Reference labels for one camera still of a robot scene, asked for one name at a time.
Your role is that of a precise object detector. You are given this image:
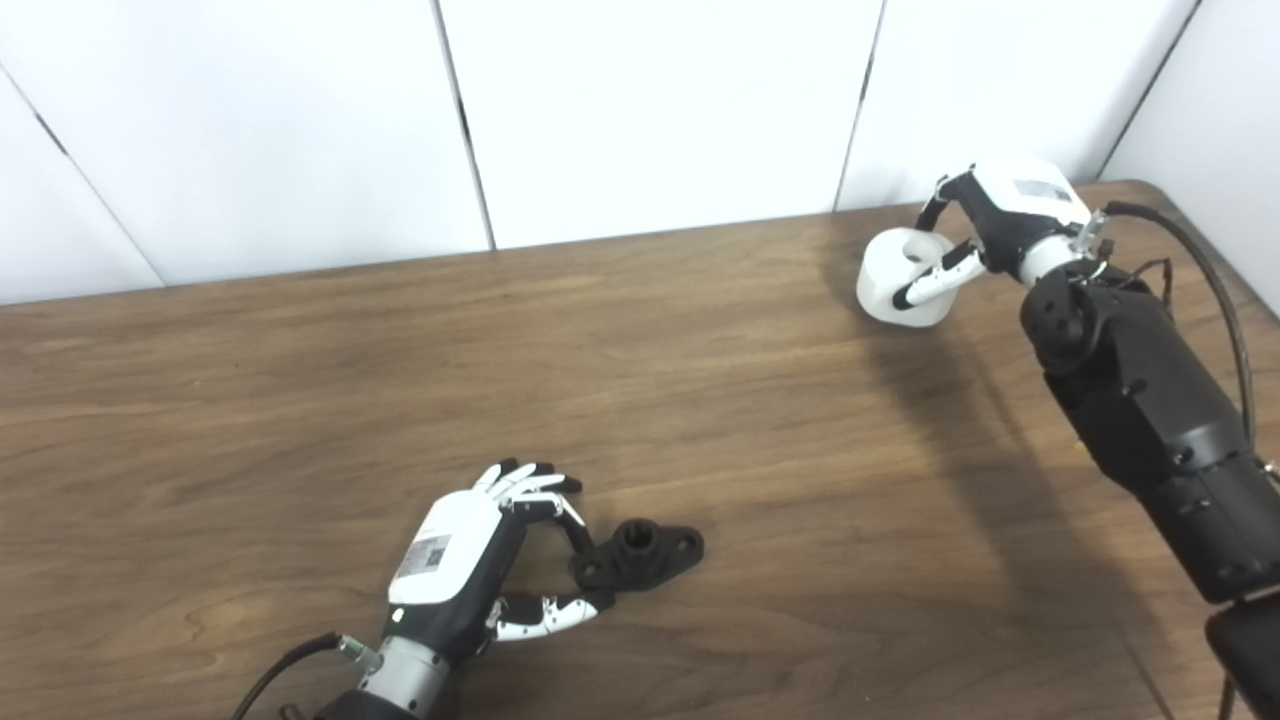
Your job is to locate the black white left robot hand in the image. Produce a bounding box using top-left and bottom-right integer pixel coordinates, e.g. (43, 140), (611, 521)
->
(385, 458), (616, 666)

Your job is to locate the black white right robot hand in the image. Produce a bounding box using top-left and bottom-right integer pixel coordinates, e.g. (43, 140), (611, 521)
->
(893, 157), (1093, 311)

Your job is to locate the round white piece with holes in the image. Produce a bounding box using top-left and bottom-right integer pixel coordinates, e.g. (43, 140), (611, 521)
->
(856, 227), (958, 328)

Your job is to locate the black flanged holder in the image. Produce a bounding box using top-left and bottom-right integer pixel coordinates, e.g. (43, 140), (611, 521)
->
(570, 518), (706, 593)

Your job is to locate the thin black wrist wire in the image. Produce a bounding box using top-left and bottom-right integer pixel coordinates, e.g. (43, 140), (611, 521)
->
(1110, 258), (1173, 293)

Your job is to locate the thick black left wrist cable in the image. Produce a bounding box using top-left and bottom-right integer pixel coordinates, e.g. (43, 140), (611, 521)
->
(232, 630), (386, 720)

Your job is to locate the thick black wrist cable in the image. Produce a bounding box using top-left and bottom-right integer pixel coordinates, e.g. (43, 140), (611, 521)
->
(232, 630), (386, 720)
(1072, 201), (1256, 446)

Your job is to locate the thick black right wrist cable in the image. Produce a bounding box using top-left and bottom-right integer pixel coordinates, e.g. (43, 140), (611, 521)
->
(1072, 201), (1256, 446)

